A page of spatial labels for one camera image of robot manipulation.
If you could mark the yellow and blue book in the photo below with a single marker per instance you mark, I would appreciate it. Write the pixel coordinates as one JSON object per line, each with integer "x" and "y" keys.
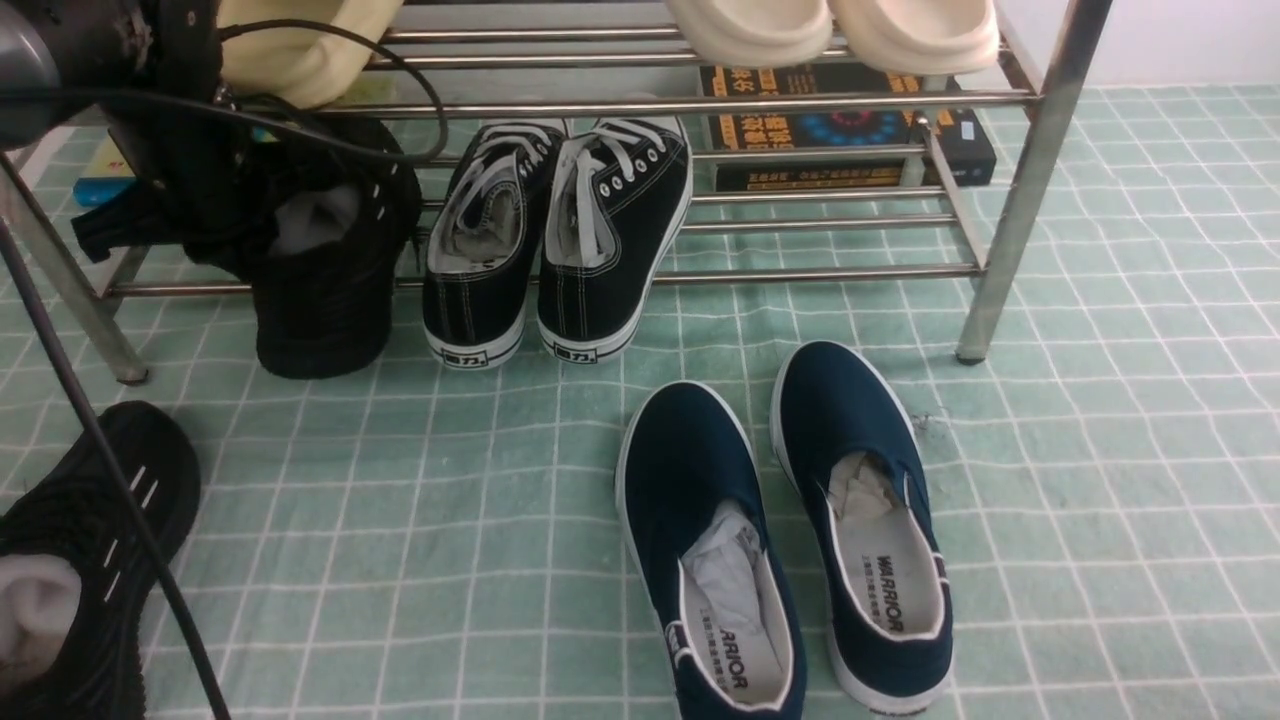
{"x": 104, "y": 177}

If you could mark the black knit sneaker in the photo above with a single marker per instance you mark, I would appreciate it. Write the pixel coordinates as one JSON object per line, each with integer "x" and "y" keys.
{"x": 75, "y": 578}
{"x": 322, "y": 271}

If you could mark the cream slipper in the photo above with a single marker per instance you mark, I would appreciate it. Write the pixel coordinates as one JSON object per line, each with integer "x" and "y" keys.
{"x": 754, "y": 34}
{"x": 920, "y": 38}

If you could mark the navy slip-on shoe left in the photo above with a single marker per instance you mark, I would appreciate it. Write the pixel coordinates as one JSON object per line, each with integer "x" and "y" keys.
{"x": 692, "y": 513}

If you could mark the navy slip-on shoe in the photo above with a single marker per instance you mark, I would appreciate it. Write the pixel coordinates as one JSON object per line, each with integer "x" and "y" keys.
{"x": 692, "y": 513}
{"x": 848, "y": 447}

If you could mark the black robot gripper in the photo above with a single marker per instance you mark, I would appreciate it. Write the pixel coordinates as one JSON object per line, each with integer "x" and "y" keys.
{"x": 204, "y": 184}

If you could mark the navy slip-on shoe right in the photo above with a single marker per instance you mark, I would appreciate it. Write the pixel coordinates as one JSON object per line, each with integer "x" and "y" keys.
{"x": 848, "y": 447}

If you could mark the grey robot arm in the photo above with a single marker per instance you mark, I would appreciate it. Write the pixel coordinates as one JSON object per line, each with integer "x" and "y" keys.
{"x": 154, "y": 70}

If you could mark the cream slipper far right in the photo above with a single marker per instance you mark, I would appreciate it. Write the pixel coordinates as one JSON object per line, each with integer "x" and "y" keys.
{"x": 920, "y": 38}

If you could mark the cream slipper inner right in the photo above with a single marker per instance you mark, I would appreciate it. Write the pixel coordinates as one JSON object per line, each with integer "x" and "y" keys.
{"x": 754, "y": 34}

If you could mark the black book with orange text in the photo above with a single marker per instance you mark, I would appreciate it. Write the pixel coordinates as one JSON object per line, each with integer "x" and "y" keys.
{"x": 833, "y": 140}

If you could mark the green checkered floor mat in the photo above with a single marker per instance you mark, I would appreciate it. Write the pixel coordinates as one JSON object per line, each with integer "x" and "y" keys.
{"x": 409, "y": 542}

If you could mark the black canvas lace-up shoe left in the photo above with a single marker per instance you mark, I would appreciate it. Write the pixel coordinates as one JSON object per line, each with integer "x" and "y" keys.
{"x": 485, "y": 239}

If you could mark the black canvas lace-up shoe right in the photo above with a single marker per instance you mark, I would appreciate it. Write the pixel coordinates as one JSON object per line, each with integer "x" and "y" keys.
{"x": 621, "y": 192}

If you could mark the silver metal shoe rack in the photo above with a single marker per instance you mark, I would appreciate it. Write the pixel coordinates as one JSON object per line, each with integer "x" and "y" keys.
{"x": 391, "y": 113}

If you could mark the black canvas lace-up shoe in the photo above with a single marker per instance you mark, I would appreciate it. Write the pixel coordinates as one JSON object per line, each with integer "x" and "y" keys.
{"x": 485, "y": 239}
{"x": 621, "y": 192}

